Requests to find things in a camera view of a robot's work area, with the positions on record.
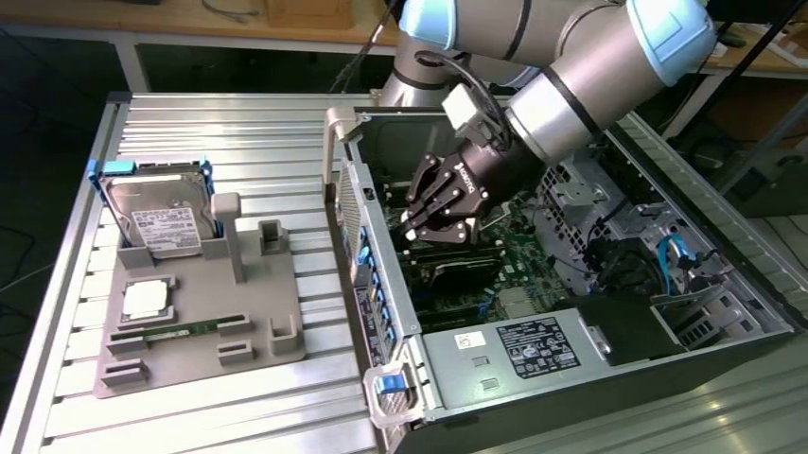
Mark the silver CPU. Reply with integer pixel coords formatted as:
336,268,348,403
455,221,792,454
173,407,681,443
121,282,173,321

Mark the thick black camera cable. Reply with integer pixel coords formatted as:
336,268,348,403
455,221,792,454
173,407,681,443
412,48,516,148

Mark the black wire bundle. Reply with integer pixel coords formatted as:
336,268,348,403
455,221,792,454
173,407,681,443
582,237,663,295

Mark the black stand pole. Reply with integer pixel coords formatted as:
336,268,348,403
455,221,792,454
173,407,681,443
725,0,802,79

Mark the coiled grey cable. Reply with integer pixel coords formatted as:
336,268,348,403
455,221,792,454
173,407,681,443
199,0,261,23

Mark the metal disk bay cage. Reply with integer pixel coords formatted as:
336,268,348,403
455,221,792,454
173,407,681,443
535,155,634,238

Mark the open black PC case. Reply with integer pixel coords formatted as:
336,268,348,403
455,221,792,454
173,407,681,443
321,106,808,454

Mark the black plastic cover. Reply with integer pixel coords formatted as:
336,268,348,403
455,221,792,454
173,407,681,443
556,291,690,368

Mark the hard disk with blue bracket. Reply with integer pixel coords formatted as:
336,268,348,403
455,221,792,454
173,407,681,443
86,159,216,259

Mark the black expansion slot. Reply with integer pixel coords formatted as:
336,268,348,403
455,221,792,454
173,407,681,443
415,306,482,328

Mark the grey parts rack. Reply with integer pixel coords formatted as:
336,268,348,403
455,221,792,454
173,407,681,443
92,191,308,399

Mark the green RAM stick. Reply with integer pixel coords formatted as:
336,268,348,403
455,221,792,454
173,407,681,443
110,320,244,340

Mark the metal socket cover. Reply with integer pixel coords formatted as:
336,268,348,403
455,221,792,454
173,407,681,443
478,201,514,229

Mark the wooden desk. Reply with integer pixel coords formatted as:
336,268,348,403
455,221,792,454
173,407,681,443
0,0,808,78

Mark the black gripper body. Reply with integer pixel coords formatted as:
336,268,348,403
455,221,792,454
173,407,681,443
434,138,546,221

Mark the blue wire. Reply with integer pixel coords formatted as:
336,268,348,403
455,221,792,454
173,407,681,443
658,233,703,295

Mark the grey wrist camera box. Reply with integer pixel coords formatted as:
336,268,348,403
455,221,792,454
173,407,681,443
440,83,492,139

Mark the black computer tower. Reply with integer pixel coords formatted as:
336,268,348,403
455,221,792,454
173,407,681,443
725,150,808,219

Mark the black monitor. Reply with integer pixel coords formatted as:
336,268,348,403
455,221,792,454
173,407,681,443
710,0,808,46

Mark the silver chipset heatsink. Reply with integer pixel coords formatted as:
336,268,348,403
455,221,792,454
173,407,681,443
500,289,547,319

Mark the grey power supply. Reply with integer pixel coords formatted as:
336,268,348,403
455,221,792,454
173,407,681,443
420,309,614,410

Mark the black RAM stick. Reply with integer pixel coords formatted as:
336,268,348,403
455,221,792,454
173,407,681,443
408,244,498,267

